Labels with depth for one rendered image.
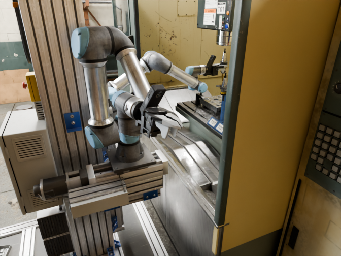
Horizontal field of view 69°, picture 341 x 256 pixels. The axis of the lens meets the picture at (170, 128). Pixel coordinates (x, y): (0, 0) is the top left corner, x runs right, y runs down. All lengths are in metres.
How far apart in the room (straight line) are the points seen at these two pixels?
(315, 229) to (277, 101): 0.71
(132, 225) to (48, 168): 0.95
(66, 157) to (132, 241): 0.88
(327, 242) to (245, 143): 0.67
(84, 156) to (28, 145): 0.29
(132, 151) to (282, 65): 0.78
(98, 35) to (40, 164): 0.71
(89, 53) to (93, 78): 0.10
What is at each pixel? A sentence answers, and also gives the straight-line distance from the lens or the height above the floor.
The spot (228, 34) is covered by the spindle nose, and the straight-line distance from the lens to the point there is 2.08.
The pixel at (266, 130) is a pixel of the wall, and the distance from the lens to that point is 1.14.
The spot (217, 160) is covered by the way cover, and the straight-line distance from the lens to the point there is 1.89.
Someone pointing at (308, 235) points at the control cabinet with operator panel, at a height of 0.69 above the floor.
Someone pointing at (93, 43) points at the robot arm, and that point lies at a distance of 1.07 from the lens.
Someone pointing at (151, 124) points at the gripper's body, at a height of 1.43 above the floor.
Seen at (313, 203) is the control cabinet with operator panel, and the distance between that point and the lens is 1.46.
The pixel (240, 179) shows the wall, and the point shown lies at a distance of 1.19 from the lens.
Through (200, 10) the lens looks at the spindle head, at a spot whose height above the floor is 1.75.
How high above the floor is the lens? 1.74
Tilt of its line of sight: 25 degrees down
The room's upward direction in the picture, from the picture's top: straight up
